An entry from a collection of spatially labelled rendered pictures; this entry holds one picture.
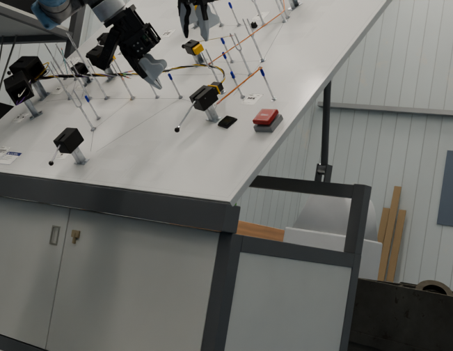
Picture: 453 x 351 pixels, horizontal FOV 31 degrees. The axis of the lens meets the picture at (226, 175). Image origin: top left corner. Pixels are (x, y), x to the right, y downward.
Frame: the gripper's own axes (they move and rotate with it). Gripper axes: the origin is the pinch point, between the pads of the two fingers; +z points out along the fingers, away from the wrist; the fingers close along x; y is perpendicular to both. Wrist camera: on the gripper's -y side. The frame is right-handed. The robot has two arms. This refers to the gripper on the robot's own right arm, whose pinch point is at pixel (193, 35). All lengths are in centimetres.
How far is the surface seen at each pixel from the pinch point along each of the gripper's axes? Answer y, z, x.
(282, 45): 36.0, 8.6, 6.3
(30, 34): 14, 14, 128
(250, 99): 14.0, 18.8, -4.6
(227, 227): -17, 38, -33
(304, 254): 10, 56, -28
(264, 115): 5.9, 18.8, -20.0
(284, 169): 563, 318, 596
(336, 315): 23, 79, -28
